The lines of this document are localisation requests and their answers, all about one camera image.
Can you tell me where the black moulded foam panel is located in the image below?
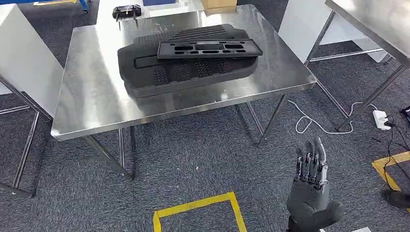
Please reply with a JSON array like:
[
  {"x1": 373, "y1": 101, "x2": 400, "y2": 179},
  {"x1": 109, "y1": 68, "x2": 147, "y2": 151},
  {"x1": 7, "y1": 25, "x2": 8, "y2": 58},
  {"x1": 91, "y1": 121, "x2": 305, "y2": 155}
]
[{"x1": 117, "y1": 23, "x2": 260, "y2": 99}]

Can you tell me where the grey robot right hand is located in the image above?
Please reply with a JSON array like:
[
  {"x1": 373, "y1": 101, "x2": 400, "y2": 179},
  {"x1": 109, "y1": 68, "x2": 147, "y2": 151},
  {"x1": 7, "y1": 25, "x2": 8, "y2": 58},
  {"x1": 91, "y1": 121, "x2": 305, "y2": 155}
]
[{"x1": 286, "y1": 136, "x2": 346, "y2": 232}]

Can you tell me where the white power strip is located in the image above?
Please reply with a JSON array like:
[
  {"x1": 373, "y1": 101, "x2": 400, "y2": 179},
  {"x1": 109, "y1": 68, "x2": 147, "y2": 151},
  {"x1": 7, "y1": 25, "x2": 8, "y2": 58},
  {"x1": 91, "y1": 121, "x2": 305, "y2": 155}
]
[{"x1": 372, "y1": 110, "x2": 392, "y2": 131}]

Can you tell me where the black handheld controller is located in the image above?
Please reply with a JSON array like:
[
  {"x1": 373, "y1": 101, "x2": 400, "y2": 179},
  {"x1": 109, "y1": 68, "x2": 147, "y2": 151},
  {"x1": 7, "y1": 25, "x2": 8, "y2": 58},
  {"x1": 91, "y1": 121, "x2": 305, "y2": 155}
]
[{"x1": 112, "y1": 4, "x2": 142, "y2": 22}]

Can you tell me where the steel table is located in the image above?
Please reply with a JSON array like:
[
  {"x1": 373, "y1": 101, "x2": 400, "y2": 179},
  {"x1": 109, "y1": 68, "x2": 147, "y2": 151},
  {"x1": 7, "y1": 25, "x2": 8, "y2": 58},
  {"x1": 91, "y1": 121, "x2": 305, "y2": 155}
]
[
  {"x1": 50, "y1": 3, "x2": 318, "y2": 180},
  {"x1": 0, "y1": 3, "x2": 65, "y2": 199},
  {"x1": 304, "y1": 0, "x2": 410, "y2": 132}
]

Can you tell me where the white board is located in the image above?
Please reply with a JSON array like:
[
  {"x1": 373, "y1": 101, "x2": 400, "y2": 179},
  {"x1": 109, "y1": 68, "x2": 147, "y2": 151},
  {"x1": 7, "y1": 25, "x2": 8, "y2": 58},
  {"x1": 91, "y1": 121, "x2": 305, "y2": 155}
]
[{"x1": 278, "y1": 0, "x2": 392, "y2": 64}]

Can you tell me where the white table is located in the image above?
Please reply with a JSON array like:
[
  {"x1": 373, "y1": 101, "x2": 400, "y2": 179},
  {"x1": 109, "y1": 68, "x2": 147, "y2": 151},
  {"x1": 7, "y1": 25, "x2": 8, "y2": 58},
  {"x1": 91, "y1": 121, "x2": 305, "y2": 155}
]
[{"x1": 96, "y1": 0, "x2": 205, "y2": 28}]

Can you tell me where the yellow floor tape mark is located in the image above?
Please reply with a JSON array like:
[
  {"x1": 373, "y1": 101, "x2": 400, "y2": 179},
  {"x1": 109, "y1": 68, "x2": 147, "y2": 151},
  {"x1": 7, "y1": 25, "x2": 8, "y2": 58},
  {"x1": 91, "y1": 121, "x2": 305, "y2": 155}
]
[{"x1": 371, "y1": 151, "x2": 410, "y2": 214}]

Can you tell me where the black cable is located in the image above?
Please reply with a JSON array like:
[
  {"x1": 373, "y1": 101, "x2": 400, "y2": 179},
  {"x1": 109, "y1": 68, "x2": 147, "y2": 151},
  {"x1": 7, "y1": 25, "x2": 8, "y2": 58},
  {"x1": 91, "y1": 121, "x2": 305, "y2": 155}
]
[{"x1": 382, "y1": 115, "x2": 410, "y2": 193}]

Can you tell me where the white cable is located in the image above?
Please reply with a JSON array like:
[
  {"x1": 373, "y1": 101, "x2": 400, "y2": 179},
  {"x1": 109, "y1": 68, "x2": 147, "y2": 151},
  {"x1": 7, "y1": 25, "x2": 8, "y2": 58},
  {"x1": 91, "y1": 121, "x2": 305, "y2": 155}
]
[{"x1": 287, "y1": 100, "x2": 379, "y2": 135}]

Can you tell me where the cardboard box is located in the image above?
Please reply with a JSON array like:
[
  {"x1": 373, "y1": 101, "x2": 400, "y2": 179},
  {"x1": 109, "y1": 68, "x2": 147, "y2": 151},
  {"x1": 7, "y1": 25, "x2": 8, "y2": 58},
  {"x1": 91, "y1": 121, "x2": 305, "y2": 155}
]
[{"x1": 201, "y1": 0, "x2": 238, "y2": 15}]

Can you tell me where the black plate with cutouts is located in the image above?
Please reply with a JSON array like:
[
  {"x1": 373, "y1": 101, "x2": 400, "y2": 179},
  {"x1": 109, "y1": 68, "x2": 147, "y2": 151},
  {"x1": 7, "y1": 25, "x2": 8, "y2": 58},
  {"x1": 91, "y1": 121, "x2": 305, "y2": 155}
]
[{"x1": 156, "y1": 39, "x2": 264, "y2": 60}]

